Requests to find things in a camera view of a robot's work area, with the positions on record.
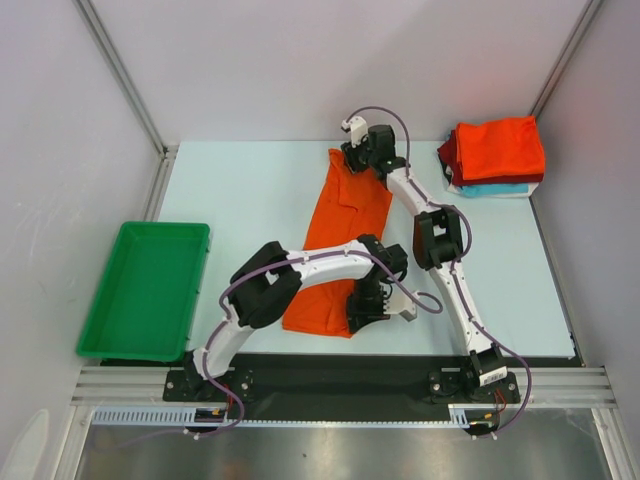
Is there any grey slotted cable duct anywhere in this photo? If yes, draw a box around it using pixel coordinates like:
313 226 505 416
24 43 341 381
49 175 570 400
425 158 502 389
92 406 470 429

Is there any aluminium corner post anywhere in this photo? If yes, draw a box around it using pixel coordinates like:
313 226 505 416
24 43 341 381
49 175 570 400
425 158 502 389
529 0 608 119
72 0 169 156

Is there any left aluminium corner post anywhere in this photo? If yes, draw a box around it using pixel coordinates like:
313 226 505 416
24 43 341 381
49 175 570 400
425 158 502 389
72 0 169 156

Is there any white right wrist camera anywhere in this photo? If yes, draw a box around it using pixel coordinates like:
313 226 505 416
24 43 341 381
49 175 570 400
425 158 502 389
341 115 368 148

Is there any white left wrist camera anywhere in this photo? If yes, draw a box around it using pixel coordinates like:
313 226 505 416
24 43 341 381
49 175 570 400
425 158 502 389
385 292 418 322

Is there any aluminium front rail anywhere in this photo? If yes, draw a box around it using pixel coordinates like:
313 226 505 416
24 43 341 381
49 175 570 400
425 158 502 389
70 366 617 408

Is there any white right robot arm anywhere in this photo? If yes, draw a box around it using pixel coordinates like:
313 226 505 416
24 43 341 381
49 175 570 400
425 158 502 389
341 116 508 401

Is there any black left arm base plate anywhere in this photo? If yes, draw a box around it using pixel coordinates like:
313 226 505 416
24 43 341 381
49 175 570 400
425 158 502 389
162 351 253 403

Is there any folded light blue t shirt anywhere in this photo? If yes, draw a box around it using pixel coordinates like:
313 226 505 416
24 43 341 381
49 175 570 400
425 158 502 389
458 184 530 198

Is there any black table edge mat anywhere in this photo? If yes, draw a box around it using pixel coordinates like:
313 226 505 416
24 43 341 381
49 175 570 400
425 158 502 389
99 352 584 422

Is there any folded dark red t shirt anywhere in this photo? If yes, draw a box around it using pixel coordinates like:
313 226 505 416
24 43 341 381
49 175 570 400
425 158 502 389
438 131 544 187

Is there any green plastic tray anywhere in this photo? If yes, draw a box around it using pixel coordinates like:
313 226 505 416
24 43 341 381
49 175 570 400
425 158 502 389
76 221 210 363

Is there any orange t shirt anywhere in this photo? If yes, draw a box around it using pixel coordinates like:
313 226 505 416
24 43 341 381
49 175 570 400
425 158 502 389
455 116 546 181
282 149 392 338

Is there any folded orange t shirt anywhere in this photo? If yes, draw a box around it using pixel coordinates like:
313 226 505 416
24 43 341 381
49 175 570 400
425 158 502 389
455 116 546 181

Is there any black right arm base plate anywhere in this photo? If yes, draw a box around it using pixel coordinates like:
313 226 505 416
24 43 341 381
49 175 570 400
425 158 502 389
426 367 521 405

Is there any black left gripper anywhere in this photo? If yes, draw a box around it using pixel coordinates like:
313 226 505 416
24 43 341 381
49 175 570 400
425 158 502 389
345 279 390 334

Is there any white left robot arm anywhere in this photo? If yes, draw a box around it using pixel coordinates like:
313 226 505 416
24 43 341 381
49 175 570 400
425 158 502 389
184 234 408 400

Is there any right aluminium corner post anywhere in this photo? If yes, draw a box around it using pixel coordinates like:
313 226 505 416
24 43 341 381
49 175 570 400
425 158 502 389
529 0 608 119

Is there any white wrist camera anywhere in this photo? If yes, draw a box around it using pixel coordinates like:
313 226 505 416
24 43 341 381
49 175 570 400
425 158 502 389
341 115 368 148
385 292 418 322

